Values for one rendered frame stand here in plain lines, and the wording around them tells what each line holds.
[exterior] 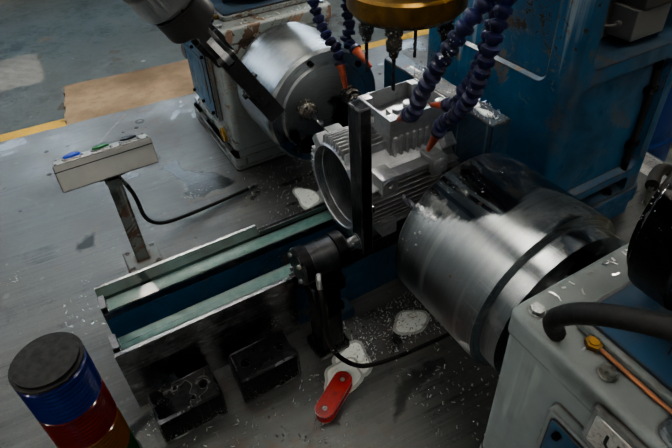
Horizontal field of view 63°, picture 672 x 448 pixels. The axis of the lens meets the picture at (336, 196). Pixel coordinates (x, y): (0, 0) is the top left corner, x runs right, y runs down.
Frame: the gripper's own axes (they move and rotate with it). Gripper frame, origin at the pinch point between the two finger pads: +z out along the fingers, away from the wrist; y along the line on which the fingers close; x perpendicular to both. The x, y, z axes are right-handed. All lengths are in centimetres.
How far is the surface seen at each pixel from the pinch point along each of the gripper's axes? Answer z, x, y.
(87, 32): 104, 56, 389
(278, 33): 9.7, -12.3, 28.3
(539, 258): 10.5, -9.8, -44.7
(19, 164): 11, 57, 73
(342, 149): 11.8, -3.9, -7.8
